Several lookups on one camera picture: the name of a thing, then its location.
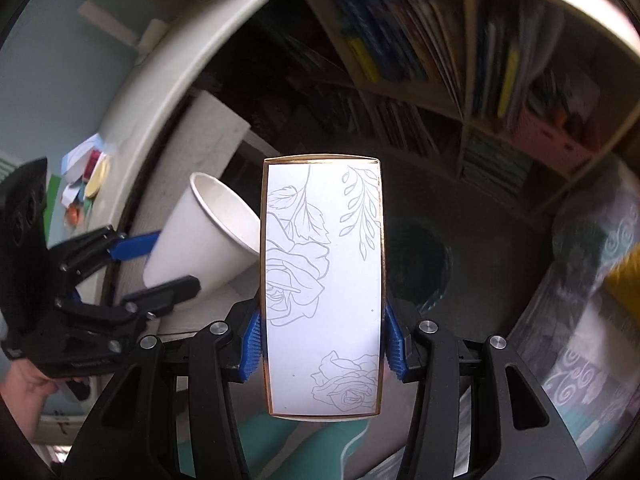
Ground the white paper cup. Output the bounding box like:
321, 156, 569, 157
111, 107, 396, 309
142, 172, 260, 299

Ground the white rose-print box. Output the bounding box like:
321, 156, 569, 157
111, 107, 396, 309
260, 154, 385, 422

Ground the left hand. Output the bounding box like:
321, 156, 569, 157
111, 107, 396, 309
1, 359, 65, 441

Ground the yellow round sponge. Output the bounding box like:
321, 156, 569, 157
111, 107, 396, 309
85, 154, 111, 200

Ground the patterned bed blanket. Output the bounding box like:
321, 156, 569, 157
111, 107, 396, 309
510, 158, 639, 471

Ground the yellow pillow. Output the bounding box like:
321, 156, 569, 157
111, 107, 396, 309
604, 244, 640, 318

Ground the wooden bookshelf with books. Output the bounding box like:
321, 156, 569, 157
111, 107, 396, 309
307, 0, 639, 211

